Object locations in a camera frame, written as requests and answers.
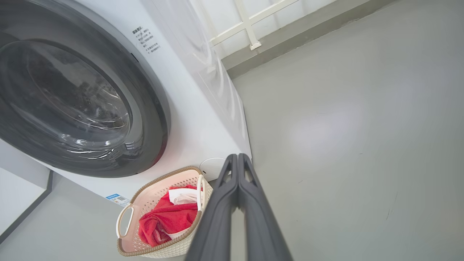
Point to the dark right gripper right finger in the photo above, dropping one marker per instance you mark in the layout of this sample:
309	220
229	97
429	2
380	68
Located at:
261	228

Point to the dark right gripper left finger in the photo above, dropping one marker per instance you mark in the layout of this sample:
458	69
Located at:
221	224

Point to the red basketball jersey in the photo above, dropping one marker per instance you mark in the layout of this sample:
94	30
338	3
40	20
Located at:
163	217

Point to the dark round washing machine door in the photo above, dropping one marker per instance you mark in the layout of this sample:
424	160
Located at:
145	108

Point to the cream basket with brown rim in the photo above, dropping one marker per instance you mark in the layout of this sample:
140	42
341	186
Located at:
145	203

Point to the white front-load washing machine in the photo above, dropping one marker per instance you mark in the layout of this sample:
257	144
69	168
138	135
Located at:
188	119

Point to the round filter cover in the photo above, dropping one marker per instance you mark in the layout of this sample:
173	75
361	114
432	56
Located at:
212	168

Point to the blue energy label sticker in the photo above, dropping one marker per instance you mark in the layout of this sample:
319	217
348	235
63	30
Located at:
117	200

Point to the black text notice label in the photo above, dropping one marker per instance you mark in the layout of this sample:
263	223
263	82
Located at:
146	40

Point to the white metal railing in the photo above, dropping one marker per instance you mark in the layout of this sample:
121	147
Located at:
248	27

